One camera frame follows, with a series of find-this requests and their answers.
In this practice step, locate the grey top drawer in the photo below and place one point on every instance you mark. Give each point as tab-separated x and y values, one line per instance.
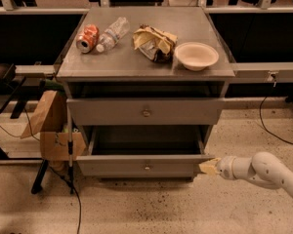
145	111

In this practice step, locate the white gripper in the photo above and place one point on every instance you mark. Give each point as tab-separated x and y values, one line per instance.
227	168

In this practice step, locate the green object behind box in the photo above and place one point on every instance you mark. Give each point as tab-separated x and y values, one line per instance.
50	85

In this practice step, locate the white paper bowl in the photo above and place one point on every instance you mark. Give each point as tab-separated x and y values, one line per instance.
196	56

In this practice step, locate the clear plastic water bottle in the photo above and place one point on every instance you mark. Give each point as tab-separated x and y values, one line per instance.
111	36

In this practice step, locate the orange soda can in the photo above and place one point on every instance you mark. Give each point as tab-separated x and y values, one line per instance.
87	39

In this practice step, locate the black stand left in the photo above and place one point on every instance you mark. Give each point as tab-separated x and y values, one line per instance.
9	89

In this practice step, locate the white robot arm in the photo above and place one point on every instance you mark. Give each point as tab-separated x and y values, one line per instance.
262	169

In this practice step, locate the grey drawer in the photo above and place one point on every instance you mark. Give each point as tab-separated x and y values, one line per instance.
144	152
145	111

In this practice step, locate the brown cardboard box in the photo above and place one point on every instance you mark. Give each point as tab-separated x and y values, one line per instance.
49	120

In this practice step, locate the white and black pole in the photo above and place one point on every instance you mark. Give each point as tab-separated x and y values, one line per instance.
70	151

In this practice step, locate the crumpled yellow chip bag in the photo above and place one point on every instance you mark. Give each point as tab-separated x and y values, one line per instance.
157	45

